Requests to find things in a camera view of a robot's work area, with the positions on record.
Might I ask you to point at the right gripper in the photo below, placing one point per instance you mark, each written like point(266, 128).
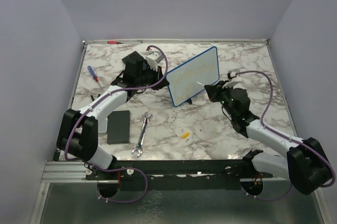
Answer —
point(214, 90)

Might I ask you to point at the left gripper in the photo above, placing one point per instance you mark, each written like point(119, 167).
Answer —
point(158, 74)

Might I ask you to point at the blue framed whiteboard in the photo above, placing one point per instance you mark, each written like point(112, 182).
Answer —
point(183, 79)

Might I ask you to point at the yellow marker cap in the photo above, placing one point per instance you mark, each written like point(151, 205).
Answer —
point(184, 136)

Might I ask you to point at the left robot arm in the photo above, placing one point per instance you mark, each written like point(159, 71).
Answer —
point(78, 135)

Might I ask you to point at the blue red screwdriver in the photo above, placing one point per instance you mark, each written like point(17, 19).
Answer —
point(94, 76)

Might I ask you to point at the black rectangular box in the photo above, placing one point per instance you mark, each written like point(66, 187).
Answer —
point(118, 127)

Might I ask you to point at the small white container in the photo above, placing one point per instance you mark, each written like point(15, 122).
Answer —
point(102, 126)

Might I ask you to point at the silver open-end wrench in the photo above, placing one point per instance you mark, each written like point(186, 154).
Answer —
point(138, 149)

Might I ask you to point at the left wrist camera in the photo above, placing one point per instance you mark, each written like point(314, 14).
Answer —
point(153, 59)

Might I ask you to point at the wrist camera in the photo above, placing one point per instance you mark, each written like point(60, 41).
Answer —
point(233, 80)
point(153, 59)

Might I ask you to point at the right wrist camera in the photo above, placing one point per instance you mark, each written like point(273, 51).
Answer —
point(233, 80)

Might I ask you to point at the red marker on rail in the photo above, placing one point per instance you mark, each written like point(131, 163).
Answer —
point(114, 42)

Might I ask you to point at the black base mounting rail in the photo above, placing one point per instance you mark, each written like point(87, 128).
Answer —
point(178, 175)

